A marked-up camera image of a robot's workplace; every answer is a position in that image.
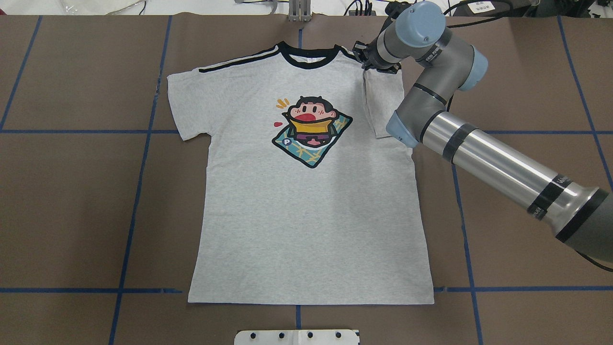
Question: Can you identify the grey cartoon print t-shirt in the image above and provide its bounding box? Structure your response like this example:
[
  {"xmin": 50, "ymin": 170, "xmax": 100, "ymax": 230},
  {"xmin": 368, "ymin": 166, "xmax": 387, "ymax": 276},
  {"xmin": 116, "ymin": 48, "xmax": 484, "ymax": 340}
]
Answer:
[{"xmin": 167, "ymin": 42, "xmax": 434, "ymax": 305}]

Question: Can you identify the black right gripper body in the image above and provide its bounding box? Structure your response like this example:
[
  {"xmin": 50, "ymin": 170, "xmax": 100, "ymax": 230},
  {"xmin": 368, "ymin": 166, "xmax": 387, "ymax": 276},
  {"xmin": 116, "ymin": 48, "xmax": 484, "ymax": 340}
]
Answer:
[{"xmin": 352, "ymin": 41, "xmax": 400, "ymax": 74}]

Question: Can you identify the white mounting plate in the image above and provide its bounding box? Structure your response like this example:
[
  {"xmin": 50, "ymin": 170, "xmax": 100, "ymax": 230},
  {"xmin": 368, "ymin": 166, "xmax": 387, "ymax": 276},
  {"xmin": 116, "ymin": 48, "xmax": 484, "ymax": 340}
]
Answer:
[{"xmin": 234, "ymin": 329, "xmax": 361, "ymax": 345}]

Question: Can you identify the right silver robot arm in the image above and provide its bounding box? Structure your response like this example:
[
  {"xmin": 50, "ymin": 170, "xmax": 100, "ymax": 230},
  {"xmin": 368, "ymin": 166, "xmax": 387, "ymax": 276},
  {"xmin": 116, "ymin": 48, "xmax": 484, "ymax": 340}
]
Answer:
[{"xmin": 353, "ymin": 1, "xmax": 613, "ymax": 263}]

